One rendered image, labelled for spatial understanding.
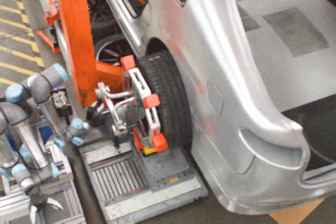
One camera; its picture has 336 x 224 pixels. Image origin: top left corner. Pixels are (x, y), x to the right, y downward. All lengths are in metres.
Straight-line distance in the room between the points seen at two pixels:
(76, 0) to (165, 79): 0.73
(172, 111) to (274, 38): 1.01
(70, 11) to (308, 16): 1.76
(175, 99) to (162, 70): 0.21
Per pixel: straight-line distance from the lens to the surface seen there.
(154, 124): 2.76
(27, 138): 2.37
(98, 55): 3.92
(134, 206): 3.47
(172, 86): 2.74
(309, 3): 3.73
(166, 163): 3.49
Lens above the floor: 3.15
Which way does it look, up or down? 53 degrees down
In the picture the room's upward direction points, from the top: 2 degrees counter-clockwise
